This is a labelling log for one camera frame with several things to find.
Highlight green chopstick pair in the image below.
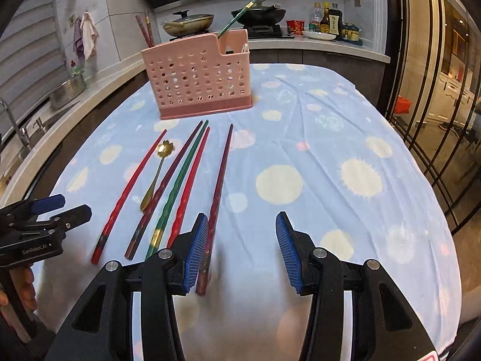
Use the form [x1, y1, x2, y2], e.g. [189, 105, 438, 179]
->
[217, 0, 258, 39]

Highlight red stool beyond glass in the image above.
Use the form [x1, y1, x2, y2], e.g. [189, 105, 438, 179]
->
[394, 95, 412, 114]

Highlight blue planet-print tablecloth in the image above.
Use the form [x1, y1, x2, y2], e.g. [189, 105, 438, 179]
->
[33, 64, 461, 360]

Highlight beige frying pan with lid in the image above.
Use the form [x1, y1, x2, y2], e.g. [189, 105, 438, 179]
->
[162, 10, 214, 38]

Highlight maroon chopstick middle group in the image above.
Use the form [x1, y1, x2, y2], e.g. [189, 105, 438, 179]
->
[124, 120, 205, 261]

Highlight yellow-cap sauce bottle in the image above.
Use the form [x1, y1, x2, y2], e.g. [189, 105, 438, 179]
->
[320, 2, 330, 33]

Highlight pink perforated utensil holder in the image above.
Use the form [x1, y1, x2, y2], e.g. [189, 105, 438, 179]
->
[141, 29, 253, 120]

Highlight green chopstick middle group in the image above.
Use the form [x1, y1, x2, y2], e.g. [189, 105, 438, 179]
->
[145, 120, 209, 259]

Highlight clear oil bottle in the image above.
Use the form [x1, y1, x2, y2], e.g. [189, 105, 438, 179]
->
[308, 2, 324, 32]

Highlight person's left hand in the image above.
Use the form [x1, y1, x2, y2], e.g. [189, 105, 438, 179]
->
[10, 264, 38, 312]

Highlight purple hanging cloth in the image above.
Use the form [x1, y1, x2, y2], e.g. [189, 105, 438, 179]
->
[72, 17, 84, 59]

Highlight steel pot on counter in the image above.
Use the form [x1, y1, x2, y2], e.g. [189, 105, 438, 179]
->
[48, 73, 86, 110]

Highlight white hanging towel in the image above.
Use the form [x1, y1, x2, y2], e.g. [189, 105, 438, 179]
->
[80, 11, 99, 60]

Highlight chrome sink faucet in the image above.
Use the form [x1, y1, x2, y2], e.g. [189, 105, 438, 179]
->
[0, 99, 47, 151]

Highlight maroon chopstick pair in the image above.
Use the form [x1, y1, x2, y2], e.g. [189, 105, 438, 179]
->
[196, 124, 233, 296]

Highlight black wok with lid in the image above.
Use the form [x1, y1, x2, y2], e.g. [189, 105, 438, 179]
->
[236, 0, 286, 27]

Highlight white plate on counter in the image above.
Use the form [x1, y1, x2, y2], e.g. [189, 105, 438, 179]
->
[302, 31, 337, 41]

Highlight black gas stove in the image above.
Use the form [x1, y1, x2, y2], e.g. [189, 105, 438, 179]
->
[169, 24, 296, 43]

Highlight red chopstick group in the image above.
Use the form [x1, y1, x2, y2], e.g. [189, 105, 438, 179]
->
[166, 127, 210, 248]

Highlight dark soy sauce bottle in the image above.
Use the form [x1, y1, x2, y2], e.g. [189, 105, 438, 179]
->
[329, 2, 342, 40]

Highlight small condiment jars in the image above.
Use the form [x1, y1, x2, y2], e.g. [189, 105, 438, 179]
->
[341, 23, 363, 46]

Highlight gold flower spoon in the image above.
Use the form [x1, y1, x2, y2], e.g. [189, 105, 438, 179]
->
[139, 140, 174, 213]

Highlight red snack cup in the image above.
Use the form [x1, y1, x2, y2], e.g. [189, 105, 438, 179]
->
[286, 20, 305, 36]

